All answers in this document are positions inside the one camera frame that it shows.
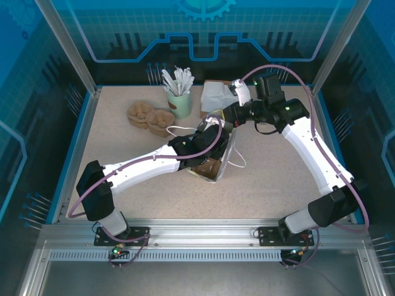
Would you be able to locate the brown pulp cup carrier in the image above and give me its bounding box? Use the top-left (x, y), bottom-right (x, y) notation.
top-left (193, 157), bottom-right (223, 180)

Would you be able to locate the green and white paper bag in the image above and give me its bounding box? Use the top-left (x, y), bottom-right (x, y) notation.
top-left (166, 107), bottom-right (247, 183)

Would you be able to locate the pale green mug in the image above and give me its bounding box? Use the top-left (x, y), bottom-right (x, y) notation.
top-left (167, 80), bottom-right (193, 120)

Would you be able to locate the stack of pulp cup carriers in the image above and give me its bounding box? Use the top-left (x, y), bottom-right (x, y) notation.
top-left (127, 100), bottom-right (176, 139)

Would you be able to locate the small LED circuit board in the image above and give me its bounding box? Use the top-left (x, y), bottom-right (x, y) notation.
top-left (110, 243), bottom-right (128, 259)
top-left (285, 246), bottom-right (309, 258)

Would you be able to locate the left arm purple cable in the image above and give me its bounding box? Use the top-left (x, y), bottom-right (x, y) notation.
top-left (67, 114), bottom-right (223, 269)

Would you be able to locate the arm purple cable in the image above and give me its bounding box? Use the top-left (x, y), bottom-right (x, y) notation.
top-left (67, 114), bottom-right (223, 269)
top-left (239, 64), bottom-right (370, 269)

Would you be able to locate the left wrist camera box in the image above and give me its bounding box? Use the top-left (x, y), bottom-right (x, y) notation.
top-left (199, 114), bottom-right (227, 128)

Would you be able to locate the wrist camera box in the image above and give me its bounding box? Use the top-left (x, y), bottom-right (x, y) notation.
top-left (228, 78), bottom-right (251, 106)
top-left (199, 114), bottom-right (227, 128)

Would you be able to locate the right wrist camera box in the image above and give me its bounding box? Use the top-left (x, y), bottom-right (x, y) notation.
top-left (228, 78), bottom-right (251, 106)

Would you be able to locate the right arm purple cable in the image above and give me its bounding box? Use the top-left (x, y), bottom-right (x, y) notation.
top-left (239, 64), bottom-right (370, 269)

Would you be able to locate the aluminium frame post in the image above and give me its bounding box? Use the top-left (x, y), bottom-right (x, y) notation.
top-left (309, 0), bottom-right (373, 97)
top-left (34, 0), bottom-right (103, 97)

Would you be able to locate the slotted grey cable duct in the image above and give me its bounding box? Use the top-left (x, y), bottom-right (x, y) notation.
top-left (48, 250), bottom-right (283, 263)

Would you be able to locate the aluminium table side rail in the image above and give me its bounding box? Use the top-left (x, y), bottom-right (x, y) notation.
top-left (57, 87), bottom-right (103, 224)

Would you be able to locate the aluminium outer frame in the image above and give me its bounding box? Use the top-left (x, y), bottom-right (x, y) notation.
top-left (17, 239), bottom-right (386, 296)

